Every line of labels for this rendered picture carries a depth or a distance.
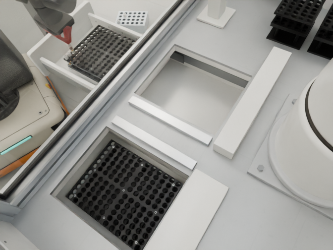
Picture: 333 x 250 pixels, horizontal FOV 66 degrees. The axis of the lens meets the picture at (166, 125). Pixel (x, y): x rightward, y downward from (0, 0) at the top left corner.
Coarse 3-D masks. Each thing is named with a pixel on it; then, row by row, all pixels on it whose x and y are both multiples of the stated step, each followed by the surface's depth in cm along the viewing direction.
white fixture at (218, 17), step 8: (208, 0) 74; (216, 0) 72; (224, 0) 74; (208, 8) 76; (216, 8) 74; (224, 8) 77; (200, 16) 78; (208, 16) 78; (216, 16) 76; (224, 16) 77; (216, 24) 76; (224, 24) 76
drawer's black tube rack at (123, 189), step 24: (120, 168) 64; (144, 168) 65; (96, 192) 61; (120, 192) 61; (144, 192) 63; (168, 192) 60; (96, 216) 59; (120, 216) 61; (144, 216) 58; (144, 240) 55
